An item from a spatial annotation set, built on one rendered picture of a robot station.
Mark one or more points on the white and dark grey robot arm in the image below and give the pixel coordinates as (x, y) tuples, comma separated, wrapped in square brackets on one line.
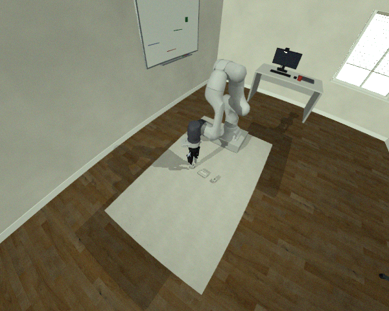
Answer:
[(235, 103)]

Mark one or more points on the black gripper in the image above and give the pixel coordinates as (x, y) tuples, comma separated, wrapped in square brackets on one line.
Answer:
[(193, 154)]

